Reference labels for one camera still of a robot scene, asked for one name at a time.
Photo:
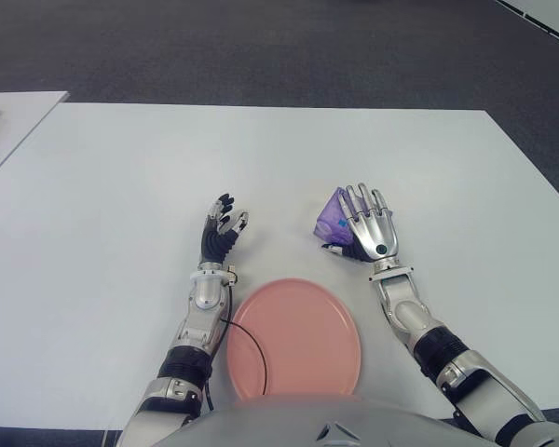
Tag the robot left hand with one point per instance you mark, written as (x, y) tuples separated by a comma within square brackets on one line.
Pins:
[(214, 242)]

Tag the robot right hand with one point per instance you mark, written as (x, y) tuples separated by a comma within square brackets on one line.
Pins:
[(375, 233)]

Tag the purple tissue paper pack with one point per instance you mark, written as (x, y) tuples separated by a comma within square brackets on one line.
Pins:
[(331, 219)]

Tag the robot left arm silver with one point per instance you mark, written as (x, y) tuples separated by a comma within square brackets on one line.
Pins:
[(207, 293)]

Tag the robot right arm silver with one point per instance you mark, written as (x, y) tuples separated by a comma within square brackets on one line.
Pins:
[(410, 312)]

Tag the pink round plate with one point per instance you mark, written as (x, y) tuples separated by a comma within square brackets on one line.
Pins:
[(303, 335)]

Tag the grey robot torso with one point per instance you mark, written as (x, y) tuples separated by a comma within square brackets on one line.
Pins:
[(307, 423)]

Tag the white side table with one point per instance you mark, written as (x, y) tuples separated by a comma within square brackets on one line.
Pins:
[(23, 116)]

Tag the white distant table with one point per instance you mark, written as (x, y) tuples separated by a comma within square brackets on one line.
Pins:
[(549, 14)]

